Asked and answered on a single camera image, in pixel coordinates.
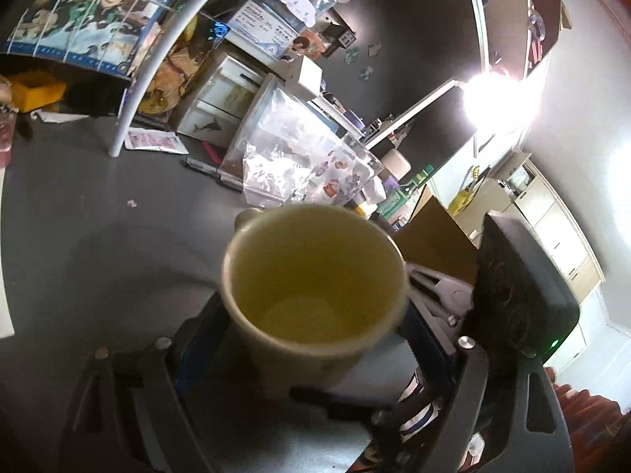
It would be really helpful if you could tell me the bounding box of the clear printed drinking glass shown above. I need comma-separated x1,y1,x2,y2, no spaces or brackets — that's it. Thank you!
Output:
288,134,383,206

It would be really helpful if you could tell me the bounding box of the yellow box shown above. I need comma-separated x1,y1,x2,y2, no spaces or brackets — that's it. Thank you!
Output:
9,71,66,113

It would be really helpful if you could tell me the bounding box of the beige wall cabinet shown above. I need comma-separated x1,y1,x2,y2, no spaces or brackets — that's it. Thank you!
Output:
494,152,605,302

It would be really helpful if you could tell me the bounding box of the blue character display box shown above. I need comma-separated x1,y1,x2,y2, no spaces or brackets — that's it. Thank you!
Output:
228,0,356,62

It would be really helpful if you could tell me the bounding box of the blue anime poster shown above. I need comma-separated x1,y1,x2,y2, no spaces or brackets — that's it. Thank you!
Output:
1,0,173,78

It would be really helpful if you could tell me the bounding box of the clear plastic sticker bag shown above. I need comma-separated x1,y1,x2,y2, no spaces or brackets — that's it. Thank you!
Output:
220,75,355,208

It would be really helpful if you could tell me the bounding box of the white mini drawer cabinet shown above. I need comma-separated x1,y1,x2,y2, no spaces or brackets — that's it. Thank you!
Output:
169,50,263,149

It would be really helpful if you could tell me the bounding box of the cream cartoon mug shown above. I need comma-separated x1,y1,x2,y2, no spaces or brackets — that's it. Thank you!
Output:
220,205,409,398

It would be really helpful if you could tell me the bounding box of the yellow pikachu figure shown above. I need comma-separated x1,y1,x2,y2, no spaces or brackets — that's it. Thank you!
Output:
447,166,488,217

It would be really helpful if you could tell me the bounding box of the pink white paper leaflet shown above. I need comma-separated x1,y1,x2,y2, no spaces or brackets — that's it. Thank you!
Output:
124,127,188,155

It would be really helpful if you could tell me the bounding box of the white curved shelf pole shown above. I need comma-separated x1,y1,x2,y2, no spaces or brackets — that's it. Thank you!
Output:
107,0,209,158

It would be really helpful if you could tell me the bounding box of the white desk lamp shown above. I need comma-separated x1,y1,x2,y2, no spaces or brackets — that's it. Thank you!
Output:
364,72,529,149

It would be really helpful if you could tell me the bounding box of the brown anime poster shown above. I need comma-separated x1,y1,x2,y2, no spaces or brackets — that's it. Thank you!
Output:
138,15,229,123

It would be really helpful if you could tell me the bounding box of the green bottle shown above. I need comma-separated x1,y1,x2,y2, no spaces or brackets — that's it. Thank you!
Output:
377,164,434,219

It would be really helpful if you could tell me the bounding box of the brown cardboard box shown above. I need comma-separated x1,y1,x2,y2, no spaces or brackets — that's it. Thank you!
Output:
392,197,478,285

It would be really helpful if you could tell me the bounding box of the black pen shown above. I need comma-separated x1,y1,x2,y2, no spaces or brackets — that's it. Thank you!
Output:
184,157,243,191

